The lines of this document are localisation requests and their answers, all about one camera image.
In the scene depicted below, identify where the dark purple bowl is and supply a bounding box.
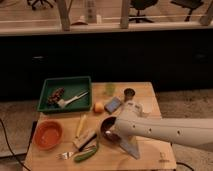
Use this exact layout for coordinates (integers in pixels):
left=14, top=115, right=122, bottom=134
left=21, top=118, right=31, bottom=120
left=100, top=117, right=120, bottom=143

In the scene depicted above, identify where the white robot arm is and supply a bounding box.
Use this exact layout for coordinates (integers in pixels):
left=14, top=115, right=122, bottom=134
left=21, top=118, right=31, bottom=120
left=115, top=101, right=213, bottom=152

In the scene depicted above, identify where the green translucent cup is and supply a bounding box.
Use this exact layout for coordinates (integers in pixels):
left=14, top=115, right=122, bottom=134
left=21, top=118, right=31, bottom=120
left=105, top=83, right=115, bottom=96

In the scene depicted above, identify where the blue sponge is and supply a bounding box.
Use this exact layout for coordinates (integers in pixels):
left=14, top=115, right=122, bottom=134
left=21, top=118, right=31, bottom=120
left=104, top=97, right=122, bottom=113

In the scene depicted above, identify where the orange fruit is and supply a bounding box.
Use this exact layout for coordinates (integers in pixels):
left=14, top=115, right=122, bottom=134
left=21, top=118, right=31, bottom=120
left=93, top=102, right=104, bottom=113

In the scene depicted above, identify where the grey metal cup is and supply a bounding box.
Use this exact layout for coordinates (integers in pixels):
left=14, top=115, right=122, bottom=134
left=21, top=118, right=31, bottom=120
left=124, top=88, right=135, bottom=102

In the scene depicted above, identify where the green plastic tray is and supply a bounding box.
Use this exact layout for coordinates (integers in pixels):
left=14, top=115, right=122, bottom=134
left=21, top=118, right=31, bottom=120
left=37, top=76, right=92, bottom=114

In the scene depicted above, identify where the white brush in tray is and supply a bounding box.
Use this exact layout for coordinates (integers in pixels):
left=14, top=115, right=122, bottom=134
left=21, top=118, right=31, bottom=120
left=57, top=92, right=87, bottom=108

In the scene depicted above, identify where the blue folded cloth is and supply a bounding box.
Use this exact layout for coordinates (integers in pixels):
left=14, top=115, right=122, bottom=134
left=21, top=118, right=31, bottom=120
left=120, top=136, right=140, bottom=160

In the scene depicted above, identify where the orange bowl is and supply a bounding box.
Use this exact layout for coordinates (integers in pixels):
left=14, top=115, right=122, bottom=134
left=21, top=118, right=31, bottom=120
left=33, top=121, right=63, bottom=150

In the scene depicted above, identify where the green cucumber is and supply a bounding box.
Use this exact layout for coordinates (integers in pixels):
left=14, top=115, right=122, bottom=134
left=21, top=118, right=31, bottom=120
left=73, top=141, right=99, bottom=163

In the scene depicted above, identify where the silver fork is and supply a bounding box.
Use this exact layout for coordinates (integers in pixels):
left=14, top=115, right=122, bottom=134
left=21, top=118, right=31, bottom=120
left=56, top=149, right=88, bottom=160

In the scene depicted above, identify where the black office chair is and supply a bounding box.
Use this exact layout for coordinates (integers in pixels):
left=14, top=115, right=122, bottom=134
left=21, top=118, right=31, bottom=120
left=171, top=0, right=204, bottom=22
left=129, top=0, right=158, bottom=23
left=26, top=0, right=54, bottom=11

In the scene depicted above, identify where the black office chair left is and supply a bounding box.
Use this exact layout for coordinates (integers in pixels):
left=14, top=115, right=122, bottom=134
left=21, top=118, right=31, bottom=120
left=26, top=0, right=54, bottom=11

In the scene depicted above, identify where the black office chair right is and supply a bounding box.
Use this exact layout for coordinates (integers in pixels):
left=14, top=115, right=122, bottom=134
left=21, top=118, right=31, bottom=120
left=171, top=0, right=204, bottom=22

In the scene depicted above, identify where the black cable right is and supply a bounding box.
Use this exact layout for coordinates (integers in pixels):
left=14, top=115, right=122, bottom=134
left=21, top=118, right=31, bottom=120
left=175, top=161, right=196, bottom=171

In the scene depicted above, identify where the black cable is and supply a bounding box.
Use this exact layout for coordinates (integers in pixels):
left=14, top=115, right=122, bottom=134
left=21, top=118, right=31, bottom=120
left=0, top=118, right=33, bottom=171
left=175, top=161, right=196, bottom=171

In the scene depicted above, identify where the black cable left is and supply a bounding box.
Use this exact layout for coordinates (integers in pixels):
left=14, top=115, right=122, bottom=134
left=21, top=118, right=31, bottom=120
left=0, top=118, right=33, bottom=171

